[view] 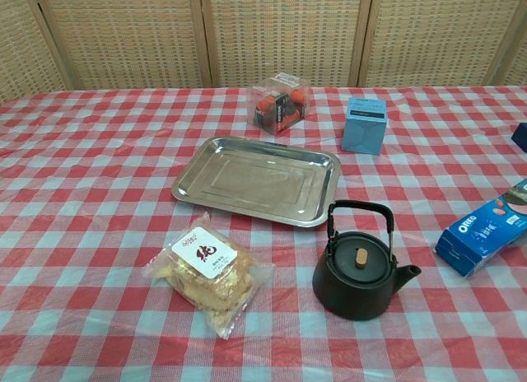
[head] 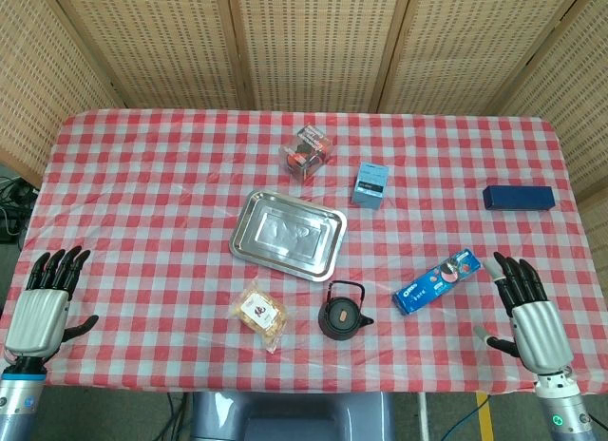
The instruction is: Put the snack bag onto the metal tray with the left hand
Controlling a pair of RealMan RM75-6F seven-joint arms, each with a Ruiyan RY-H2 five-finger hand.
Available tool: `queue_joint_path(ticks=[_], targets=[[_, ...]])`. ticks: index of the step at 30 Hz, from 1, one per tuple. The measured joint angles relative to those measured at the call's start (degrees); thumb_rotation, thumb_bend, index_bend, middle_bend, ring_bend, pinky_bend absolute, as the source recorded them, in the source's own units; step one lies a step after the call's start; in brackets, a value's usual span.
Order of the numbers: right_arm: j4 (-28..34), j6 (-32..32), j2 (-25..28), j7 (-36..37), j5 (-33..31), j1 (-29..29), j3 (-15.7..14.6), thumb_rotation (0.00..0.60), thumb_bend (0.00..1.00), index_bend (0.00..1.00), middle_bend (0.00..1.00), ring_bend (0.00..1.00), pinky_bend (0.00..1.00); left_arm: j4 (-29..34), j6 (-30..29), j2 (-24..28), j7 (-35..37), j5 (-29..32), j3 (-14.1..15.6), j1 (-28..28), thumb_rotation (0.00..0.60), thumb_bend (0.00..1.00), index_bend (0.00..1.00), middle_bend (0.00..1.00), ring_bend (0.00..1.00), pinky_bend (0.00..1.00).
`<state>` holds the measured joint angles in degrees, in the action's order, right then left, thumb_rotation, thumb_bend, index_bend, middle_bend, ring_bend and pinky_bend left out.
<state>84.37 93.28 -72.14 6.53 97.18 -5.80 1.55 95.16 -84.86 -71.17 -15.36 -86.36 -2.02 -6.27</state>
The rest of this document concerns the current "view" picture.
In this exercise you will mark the navy blue long box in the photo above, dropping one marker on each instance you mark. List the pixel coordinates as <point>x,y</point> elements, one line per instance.
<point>522,137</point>

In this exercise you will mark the black teapot with cork knob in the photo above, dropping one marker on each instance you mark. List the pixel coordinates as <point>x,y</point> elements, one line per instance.
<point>350,291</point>

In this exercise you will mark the clear box with orange items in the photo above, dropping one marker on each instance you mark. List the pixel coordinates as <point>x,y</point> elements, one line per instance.
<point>280,106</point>

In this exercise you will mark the blue Oreo cookie box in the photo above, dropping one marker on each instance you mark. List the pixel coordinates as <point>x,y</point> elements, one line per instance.
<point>473,238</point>

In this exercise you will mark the woven bamboo folding screen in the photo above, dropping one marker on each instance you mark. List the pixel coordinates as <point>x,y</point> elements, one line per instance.
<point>123,36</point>

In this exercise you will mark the silver rectangular metal tray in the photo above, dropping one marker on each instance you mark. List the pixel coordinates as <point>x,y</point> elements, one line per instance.
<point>255,180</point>

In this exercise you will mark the light blue cardboard box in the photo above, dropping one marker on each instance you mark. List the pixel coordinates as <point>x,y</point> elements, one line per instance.
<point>364,135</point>

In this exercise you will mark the bagged pastry snack pack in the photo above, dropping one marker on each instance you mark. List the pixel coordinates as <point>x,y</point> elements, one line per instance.
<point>222,291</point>

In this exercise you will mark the red white checked tablecloth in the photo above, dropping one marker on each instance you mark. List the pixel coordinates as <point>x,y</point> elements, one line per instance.
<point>82,172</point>

